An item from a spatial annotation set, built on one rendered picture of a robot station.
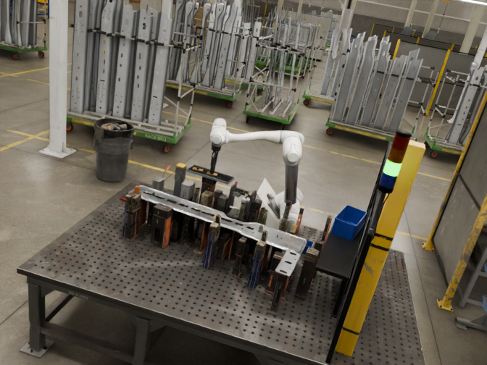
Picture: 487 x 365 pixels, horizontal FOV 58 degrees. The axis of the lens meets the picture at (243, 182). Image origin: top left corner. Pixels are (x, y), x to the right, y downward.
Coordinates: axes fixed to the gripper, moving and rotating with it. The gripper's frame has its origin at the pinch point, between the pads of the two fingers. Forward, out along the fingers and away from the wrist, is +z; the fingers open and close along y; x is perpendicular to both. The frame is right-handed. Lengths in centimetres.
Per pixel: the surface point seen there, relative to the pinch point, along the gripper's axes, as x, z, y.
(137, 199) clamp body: 41, 17, -48
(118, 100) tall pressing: 239, 62, 338
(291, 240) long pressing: -73, 20, -45
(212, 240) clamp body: -20, 26, -61
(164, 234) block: 16, 36, -53
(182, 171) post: 24.2, 8.4, -0.6
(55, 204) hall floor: 187, 120, 82
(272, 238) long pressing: -59, 20, -49
